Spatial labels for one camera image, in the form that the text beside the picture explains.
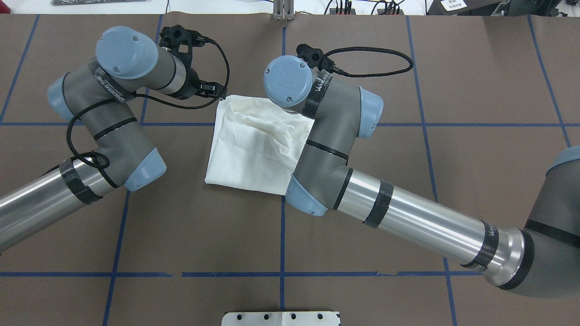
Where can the lower orange black adapter box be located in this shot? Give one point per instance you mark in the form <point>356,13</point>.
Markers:
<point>388,8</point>

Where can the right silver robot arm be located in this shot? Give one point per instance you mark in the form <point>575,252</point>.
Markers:
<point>540,260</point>

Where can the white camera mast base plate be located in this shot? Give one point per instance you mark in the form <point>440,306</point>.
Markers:
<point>292,318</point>

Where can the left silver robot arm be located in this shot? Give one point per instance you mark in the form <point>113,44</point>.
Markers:
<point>109,148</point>

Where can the aluminium frame post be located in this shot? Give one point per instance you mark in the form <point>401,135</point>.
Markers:
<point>283,10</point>

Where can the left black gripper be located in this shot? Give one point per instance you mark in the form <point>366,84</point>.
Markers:
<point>190,88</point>

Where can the orange black adapter box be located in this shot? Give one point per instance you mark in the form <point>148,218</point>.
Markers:
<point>340,7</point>
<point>388,8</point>

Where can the silver foil tray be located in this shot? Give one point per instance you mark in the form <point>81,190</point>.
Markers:
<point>88,2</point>

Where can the upper orange black adapter box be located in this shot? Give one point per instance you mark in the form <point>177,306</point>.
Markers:
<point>340,7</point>

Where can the white long-sleeve printed shirt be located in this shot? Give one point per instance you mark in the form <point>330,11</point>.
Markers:
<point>256,145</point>

